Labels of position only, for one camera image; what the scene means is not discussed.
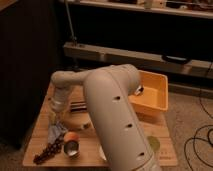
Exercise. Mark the grey metal rail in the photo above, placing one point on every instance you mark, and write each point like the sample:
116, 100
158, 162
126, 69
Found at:
139, 59

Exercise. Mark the bunch of dark grapes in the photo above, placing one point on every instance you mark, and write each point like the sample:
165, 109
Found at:
49, 152

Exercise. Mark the metal cup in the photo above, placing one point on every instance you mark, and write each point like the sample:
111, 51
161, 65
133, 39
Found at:
71, 148

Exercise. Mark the black handle on rail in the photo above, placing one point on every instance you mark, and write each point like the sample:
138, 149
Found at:
181, 61

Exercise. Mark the orange fruit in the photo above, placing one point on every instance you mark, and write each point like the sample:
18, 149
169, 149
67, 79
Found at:
71, 136

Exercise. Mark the light blue towel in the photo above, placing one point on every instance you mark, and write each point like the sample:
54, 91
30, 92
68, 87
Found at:
55, 131

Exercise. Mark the yellow plastic bin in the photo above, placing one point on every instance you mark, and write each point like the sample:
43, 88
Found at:
153, 100

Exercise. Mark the white plastic cup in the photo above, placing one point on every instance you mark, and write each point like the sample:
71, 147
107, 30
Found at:
101, 153

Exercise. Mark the white utensil in bin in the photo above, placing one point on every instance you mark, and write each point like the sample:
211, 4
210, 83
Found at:
139, 91

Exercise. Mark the wooden shelf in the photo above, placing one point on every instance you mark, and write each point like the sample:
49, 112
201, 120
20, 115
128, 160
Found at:
147, 7

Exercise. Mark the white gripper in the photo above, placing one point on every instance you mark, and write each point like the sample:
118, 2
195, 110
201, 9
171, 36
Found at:
57, 111

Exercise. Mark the black striped block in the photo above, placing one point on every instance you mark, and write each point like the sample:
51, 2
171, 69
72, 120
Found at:
77, 107

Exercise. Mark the grey vertical pole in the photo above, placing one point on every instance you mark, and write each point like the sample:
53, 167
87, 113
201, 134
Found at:
73, 37

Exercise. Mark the green round object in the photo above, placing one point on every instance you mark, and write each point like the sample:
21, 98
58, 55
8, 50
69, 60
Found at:
154, 143

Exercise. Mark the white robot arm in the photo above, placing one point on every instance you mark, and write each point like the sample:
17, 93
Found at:
106, 91

